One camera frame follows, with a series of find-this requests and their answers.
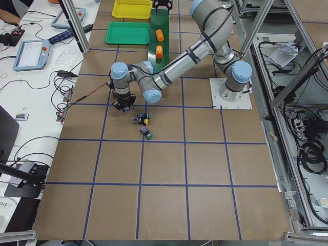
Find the small red circuit board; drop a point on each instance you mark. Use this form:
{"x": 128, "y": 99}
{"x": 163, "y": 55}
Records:
{"x": 110, "y": 85}

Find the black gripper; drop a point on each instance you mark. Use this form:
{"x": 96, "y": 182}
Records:
{"x": 163, "y": 3}
{"x": 124, "y": 100}

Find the yellow plastic tray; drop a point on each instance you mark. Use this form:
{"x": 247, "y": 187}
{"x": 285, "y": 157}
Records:
{"x": 132, "y": 9}

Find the blue checkered umbrella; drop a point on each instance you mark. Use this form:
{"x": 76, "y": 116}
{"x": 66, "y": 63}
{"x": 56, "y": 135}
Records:
{"x": 61, "y": 36}

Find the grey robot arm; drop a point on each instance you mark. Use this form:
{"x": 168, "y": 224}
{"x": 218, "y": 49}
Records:
{"x": 215, "y": 23}

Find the green conveyor belt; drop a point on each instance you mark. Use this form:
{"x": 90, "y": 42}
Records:
{"x": 159, "y": 20}

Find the aluminium frame post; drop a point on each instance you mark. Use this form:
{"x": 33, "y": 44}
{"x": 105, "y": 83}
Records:
{"x": 69, "y": 11}

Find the teach pendant near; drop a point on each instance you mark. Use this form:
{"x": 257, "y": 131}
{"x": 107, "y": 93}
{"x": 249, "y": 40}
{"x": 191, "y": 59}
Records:
{"x": 32, "y": 55}

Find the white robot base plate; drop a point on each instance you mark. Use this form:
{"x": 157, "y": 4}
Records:
{"x": 222, "y": 98}

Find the black power adapter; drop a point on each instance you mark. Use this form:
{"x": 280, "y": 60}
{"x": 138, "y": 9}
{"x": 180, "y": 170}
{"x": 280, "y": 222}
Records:
{"x": 66, "y": 74}

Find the orange cylinder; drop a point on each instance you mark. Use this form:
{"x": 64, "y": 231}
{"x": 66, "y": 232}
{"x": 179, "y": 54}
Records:
{"x": 159, "y": 35}
{"x": 159, "y": 52}

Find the green plastic tray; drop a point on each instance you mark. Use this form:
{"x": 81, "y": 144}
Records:
{"x": 127, "y": 33}

